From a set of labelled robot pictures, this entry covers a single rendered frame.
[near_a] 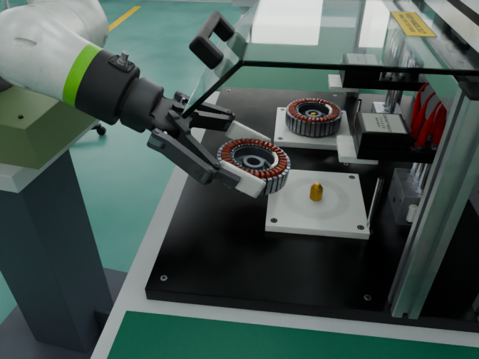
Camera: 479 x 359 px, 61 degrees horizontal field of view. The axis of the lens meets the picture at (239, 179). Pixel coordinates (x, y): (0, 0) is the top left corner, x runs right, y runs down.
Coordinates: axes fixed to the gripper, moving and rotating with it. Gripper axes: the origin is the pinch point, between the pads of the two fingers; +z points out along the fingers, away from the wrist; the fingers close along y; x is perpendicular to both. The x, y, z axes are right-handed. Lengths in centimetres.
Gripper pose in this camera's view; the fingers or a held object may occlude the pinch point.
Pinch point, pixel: (253, 161)
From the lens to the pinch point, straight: 62.5
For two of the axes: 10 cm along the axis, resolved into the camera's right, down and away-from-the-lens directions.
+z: 8.8, 4.3, 1.8
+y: 1.2, -5.8, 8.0
